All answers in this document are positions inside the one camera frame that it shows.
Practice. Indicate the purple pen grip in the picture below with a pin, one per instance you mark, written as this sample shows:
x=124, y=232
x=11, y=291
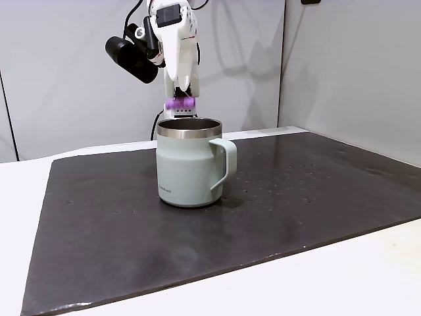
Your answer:
x=179, y=104

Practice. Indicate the pale green steel mug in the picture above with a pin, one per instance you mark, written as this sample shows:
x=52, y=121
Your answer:
x=184, y=164

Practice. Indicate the dark grey table mat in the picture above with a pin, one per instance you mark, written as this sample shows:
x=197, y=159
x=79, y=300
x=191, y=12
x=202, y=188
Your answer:
x=131, y=250

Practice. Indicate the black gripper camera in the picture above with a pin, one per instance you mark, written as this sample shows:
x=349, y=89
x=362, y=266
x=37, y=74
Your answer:
x=133, y=59

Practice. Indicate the black wall fixture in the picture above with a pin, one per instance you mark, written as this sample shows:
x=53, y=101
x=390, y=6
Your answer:
x=310, y=1

